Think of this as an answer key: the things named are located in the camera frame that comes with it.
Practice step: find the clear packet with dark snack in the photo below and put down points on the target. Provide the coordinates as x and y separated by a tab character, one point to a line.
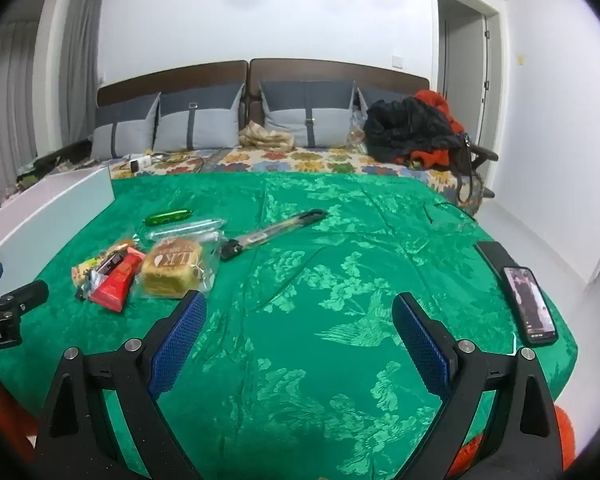
190	234

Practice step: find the white door frame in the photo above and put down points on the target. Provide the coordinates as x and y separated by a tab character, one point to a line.
500	85

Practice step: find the green patterned tablecloth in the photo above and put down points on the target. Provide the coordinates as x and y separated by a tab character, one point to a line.
305	260

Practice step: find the black smartphone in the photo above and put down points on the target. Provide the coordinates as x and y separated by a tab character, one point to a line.
492	255

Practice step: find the long black packaged tool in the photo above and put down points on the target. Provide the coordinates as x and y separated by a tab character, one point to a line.
265	235

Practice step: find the orange-red garment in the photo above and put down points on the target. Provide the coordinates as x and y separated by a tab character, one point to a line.
435	102

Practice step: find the black jacket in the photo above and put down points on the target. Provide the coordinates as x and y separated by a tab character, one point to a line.
405	125

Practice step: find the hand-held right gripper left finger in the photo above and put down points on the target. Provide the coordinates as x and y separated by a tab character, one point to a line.
180	340

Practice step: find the clear plastic bag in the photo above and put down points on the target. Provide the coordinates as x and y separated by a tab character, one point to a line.
358	130

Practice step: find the green pickle toy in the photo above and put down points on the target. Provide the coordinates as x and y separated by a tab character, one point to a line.
170	216

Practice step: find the clear frame glasses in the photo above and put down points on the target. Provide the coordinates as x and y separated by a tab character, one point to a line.
430	215

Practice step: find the brown headboard panel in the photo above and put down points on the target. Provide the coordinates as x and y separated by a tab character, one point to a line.
180	75
330	70

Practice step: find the grey curtain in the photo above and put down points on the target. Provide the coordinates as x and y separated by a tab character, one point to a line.
82	60

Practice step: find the red snack packet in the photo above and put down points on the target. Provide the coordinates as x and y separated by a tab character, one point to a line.
115	285

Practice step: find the beige folded blanket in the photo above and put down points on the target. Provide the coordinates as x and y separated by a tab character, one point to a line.
265	136

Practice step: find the sheer white curtain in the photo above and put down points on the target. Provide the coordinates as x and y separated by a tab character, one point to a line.
7	110

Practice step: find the smartphone with lit screen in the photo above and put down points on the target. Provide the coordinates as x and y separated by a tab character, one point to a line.
530	305

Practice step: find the yellow printed snack packet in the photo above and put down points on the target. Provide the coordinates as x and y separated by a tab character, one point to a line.
87	267

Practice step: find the dark cloth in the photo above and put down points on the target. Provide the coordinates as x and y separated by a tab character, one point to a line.
55	156

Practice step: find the black chair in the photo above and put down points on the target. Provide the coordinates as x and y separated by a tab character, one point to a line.
485	152

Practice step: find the white wall switch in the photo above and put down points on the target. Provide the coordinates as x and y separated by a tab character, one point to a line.
398	60

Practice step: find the white cardboard box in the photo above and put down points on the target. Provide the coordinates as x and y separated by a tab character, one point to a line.
40	210

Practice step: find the black snack packet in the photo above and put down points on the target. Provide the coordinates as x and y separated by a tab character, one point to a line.
109	261

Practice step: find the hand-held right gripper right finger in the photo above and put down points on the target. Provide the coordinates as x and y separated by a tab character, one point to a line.
420	340

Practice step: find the white charger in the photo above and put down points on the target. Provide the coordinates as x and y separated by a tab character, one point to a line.
141	162

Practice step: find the bread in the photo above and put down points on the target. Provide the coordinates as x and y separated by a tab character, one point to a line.
167	267

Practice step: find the grey two-tone pillow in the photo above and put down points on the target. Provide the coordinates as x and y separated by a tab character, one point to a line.
380	96
305	117
122	127
195	120

